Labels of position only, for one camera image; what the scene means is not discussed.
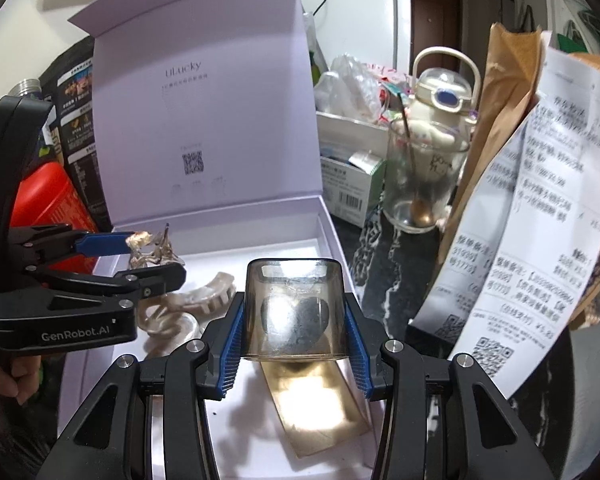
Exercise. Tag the glass cup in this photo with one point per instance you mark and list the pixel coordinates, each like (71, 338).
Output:
(405, 185)

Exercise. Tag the white water bottle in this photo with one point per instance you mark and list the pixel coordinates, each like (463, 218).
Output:
(445, 95)

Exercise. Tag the red canister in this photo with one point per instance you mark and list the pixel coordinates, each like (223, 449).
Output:
(45, 195)

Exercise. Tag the pearly twisted hair clip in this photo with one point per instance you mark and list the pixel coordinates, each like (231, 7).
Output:
(170, 325)

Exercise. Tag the black food pouch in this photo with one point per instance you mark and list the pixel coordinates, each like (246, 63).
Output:
(75, 110)

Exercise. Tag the long white receipt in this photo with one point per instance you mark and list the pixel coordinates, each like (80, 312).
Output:
(480, 240)
(555, 260)

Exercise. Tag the purple label jar metal lid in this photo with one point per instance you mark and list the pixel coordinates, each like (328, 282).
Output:
(25, 87)

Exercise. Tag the person's left hand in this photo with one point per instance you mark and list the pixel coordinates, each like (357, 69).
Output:
(5, 375)

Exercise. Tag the beige translucent hair clip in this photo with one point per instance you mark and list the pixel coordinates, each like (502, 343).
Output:
(152, 255)

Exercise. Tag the green and white carton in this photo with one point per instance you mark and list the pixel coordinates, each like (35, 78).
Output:
(350, 195)

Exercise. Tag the brown door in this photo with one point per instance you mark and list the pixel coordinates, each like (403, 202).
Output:
(435, 15)

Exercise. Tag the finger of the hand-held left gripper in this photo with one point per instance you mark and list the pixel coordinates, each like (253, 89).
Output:
(102, 243)
(130, 285)

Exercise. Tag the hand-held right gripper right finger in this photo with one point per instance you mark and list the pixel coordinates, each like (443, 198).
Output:
(357, 345)

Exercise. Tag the translucent brown case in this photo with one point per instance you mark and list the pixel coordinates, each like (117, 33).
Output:
(295, 280)

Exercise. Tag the clear plastic bag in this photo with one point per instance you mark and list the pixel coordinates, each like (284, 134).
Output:
(345, 85)

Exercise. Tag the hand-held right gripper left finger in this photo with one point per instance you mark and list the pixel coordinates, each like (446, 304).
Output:
(232, 340)

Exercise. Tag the lavender gift box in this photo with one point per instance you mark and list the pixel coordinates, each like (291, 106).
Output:
(205, 110)

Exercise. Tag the white fridge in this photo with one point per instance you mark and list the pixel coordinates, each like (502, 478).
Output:
(360, 20)

